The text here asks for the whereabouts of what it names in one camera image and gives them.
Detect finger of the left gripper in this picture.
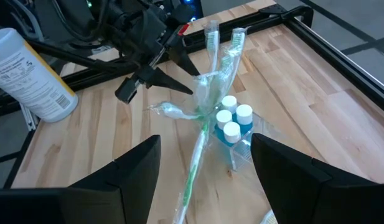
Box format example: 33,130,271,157
144,66,194,96
169,40,201,77

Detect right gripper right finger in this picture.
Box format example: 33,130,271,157
250,133,372,224

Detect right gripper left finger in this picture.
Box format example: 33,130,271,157
68,134,161,224

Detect clear acrylic organizer box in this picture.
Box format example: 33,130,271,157
210,96,264,171

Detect black computer tower blue lights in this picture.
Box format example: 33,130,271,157
179,0,205,19

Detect white cylindrical canister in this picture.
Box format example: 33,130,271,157
0,27,80,124

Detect black clamp on frame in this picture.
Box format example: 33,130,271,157
260,4,314,29

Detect black aluminium table frame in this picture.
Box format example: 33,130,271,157
0,4,384,190

